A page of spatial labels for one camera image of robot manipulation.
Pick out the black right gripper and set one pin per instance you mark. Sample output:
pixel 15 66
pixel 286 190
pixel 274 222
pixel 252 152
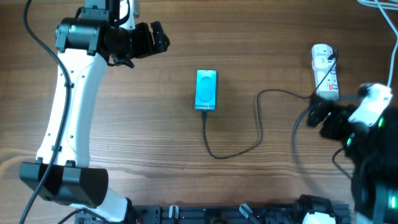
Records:
pixel 341 113

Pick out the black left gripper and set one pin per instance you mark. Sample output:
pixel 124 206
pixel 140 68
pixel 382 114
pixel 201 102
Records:
pixel 143 32

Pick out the white power strip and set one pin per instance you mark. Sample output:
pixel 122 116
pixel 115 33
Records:
pixel 326 82

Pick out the cyan screen Galaxy smartphone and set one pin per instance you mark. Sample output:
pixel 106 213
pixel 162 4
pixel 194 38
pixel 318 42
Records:
pixel 205 90

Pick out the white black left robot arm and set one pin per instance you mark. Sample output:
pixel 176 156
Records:
pixel 102 34

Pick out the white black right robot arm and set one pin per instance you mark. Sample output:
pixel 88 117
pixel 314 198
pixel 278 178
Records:
pixel 373 151

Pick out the white charger plug adapter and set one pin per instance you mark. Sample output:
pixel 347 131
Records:
pixel 322 63

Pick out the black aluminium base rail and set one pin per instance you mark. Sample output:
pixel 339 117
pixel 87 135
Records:
pixel 243 214

